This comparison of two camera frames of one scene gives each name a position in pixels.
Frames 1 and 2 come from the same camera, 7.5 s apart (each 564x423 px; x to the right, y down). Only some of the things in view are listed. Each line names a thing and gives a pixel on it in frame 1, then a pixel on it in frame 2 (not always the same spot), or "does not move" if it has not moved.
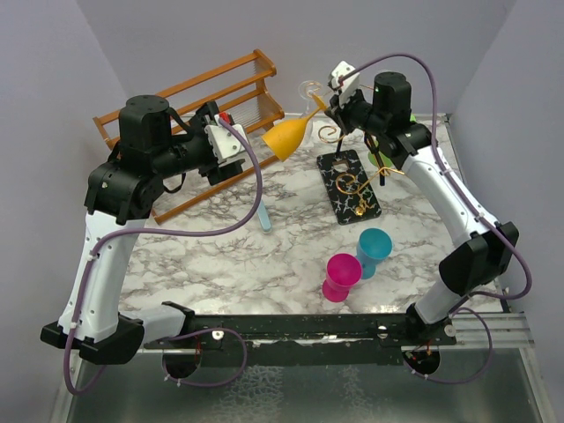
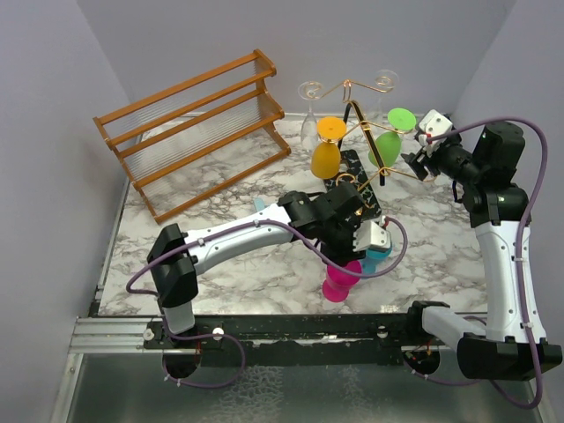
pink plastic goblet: [343, 271] does not move
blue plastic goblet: [374, 246] does not move
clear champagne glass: [307, 90] does not move
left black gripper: [215, 171] -> [347, 254]
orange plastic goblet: [285, 137] -> [326, 156]
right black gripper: [338, 113] -> [420, 159]
